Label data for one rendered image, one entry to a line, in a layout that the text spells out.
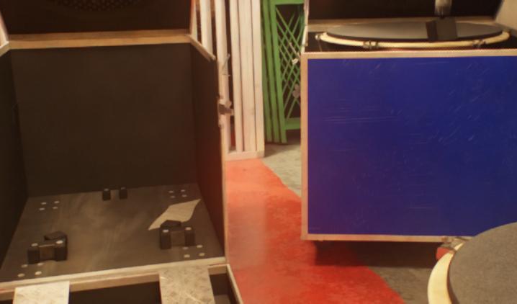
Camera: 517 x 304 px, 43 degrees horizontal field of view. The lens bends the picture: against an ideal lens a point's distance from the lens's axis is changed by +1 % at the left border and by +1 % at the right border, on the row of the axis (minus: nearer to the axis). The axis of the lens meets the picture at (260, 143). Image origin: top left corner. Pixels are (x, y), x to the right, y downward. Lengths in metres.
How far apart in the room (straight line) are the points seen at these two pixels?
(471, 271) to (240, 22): 3.45
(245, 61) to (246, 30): 0.21
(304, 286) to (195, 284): 0.52
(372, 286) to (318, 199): 0.42
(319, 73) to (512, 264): 1.58
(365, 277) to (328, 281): 0.16
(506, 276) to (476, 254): 0.09
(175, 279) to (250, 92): 2.17
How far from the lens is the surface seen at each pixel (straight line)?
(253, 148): 4.53
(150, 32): 3.36
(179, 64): 3.38
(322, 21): 3.76
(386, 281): 2.87
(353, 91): 2.64
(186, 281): 2.53
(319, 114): 2.66
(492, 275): 1.15
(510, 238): 1.30
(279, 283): 2.82
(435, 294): 1.12
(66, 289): 2.56
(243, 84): 4.46
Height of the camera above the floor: 1.30
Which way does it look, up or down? 15 degrees down
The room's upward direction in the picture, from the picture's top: 1 degrees counter-clockwise
